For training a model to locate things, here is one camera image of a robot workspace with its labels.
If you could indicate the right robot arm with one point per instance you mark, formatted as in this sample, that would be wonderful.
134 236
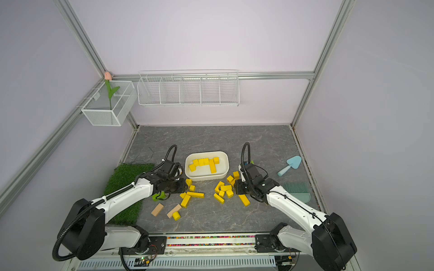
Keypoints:
324 237

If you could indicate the white wire wall rack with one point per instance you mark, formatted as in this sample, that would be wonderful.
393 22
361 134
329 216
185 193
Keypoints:
188 88

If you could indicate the artificial pink tulip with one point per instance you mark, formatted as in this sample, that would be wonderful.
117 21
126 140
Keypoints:
110 90

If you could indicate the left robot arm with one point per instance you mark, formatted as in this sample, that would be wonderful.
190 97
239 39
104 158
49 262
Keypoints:
86 229

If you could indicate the natural wood block lower left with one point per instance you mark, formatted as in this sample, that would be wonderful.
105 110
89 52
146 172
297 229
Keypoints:
157 210

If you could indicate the natural wood long block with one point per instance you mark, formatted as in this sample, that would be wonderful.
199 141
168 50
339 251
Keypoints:
177 208

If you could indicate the green artificial grass mat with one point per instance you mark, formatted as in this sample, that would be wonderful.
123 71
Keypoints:
126 212

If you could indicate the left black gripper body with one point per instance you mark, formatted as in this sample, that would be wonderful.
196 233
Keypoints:
175 186

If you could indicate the yellow rectangular block left pile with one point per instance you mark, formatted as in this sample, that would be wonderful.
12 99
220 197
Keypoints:
185 201

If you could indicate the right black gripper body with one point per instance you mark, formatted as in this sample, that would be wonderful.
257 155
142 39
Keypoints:
242 188

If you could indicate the white plastic bin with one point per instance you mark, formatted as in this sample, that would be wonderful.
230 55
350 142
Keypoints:
203 173

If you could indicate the white mesh wall basket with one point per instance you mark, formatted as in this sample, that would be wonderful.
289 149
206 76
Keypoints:
97 109

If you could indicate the teal toy rake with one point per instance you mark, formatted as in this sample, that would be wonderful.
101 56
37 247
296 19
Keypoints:
299 190

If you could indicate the teal toy shovel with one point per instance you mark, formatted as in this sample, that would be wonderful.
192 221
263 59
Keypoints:
293 162

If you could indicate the green wedge block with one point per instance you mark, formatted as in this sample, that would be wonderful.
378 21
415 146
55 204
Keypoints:
161 196

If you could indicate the long yellow block right diagonal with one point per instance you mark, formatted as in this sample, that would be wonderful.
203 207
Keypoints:
244 200

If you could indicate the yellow block right pile left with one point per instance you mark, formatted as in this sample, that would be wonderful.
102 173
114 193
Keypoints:
219 198

